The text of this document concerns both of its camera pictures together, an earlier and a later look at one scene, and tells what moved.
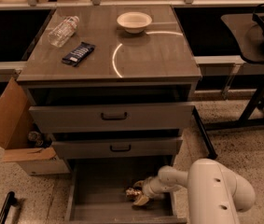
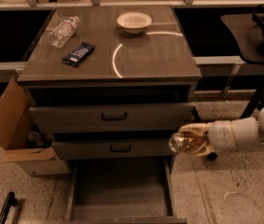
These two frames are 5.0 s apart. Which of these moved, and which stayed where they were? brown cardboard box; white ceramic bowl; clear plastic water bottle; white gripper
Moved: white gripper
Stayed: clear plastic water bottle; white ceramic bowl; brown cardboard box
